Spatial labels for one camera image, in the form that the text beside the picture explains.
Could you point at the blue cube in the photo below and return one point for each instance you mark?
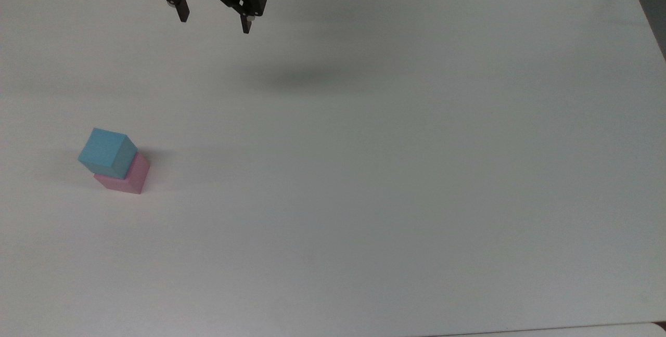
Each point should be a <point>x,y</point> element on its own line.
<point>106,152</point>

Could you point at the pink cube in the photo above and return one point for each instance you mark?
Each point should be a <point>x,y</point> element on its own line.
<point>134,177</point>

